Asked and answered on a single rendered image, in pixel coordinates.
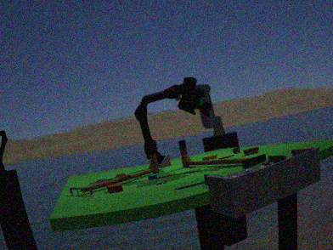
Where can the reddish-brown cube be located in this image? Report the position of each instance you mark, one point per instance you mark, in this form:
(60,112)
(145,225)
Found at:
(114,188)

